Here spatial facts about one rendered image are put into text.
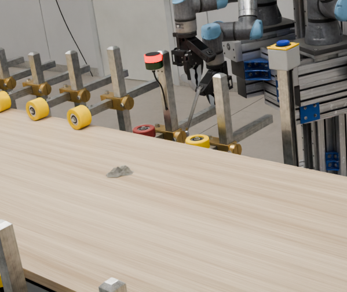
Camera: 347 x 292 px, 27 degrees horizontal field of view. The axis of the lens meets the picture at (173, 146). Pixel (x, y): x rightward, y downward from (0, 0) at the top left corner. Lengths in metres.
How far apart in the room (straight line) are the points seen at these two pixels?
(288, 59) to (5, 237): 1.07
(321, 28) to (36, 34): 4.82
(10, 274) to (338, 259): 0.72
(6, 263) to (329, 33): 1.78
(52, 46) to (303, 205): 5.53
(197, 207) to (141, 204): 0.16
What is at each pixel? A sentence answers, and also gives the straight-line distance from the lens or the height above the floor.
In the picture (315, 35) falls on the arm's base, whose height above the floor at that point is 1.08.
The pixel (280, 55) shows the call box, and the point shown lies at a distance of 2.20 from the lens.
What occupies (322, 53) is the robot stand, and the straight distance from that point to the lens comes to 2.86.
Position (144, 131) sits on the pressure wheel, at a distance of 2.56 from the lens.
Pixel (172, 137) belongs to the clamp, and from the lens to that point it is 2.62.
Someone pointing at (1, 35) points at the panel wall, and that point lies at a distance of 7.84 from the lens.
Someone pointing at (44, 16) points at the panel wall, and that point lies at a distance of 7.22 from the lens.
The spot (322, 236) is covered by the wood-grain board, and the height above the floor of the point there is 0.90.
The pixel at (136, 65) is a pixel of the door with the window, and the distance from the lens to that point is 6.52.
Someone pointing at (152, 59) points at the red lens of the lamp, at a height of 1.16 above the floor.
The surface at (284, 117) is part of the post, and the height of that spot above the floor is 0.99.
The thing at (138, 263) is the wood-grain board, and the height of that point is 0.90.
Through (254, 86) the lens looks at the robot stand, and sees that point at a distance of 3.37.
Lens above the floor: 1.77
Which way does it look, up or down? 21 degrees down
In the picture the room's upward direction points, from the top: 8 degrees counter-clockwise
